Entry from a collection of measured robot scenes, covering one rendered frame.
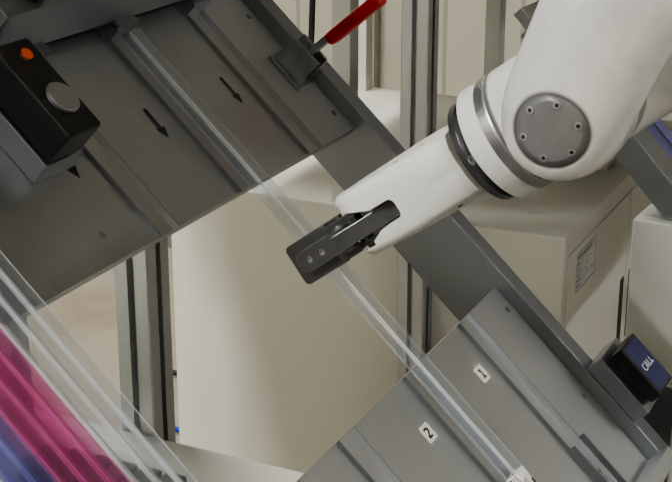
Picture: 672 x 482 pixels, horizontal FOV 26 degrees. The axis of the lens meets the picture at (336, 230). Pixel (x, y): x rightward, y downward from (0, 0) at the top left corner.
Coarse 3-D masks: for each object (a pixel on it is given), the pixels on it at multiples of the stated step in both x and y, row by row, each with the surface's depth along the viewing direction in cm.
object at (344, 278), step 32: (160, 64) 107; (192, 96) 107; (224, 128) 107; (256, 192) 106; (288, 224) 106; (352, 288) 105; (384, 320) 105; (416, 352) 105; (448, 384) 105; (480, 448) 104
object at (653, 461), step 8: (664, 448) 120; (656, 456) 119; (664, 456) 118; (648, 464) 119; (656, 464) 117; (664, 464) 117; (648, 472) 117; (656, 472) 116; (664, 472) 117; (640, 480) 116; (648, 480) 114; (656, 480) 115
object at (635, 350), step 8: (632, 344) 122; (640, 344) 122; (632, 352) 121; (640, 352) 122; (648, 352) 122; (632, 360) 120; (640, 360) 121; (648, 360) 122; (656, 360) 123; (640, 368) 120; (648, 368) 121; (656, 368) 122; (648, 376) 120; (656, 376) 121; (664, 376) 122; (656, 384) 120
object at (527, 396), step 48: (480, 336) 116; (528, 336) 121; (480, 384) 111; (528, 384) 116; (576, 384) 121; (384, 432) 100; (432, 432) 103; (528, 432) 112; (576, 432) 116; (624, 432) 121; (336, 480) 94; (384, 480) 97; (432, 480) 100; (480, 480) 104; (576, 480) 112; (624, 480) 115
